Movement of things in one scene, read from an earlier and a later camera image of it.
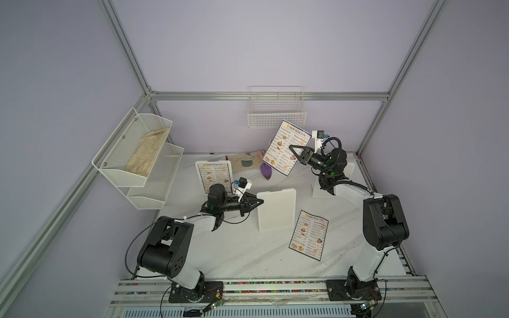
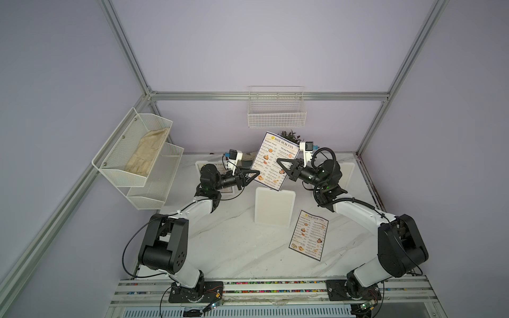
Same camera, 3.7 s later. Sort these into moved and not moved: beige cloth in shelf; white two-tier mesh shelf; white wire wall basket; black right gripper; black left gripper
Moved: black right gripper; black left gripper
Not moved: white two-tier mesh shelf; beige cloth in shelf; white wire wall basket
